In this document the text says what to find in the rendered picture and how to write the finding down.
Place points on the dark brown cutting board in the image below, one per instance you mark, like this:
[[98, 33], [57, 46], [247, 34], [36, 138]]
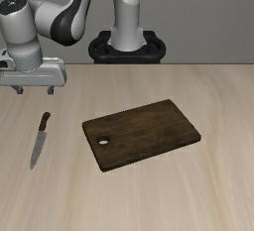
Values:
[[140, 134]]

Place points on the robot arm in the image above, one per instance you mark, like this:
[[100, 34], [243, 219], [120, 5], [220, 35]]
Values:
[[125, 20]]

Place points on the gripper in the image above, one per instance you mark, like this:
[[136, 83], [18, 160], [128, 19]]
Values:
[[39, 74]]

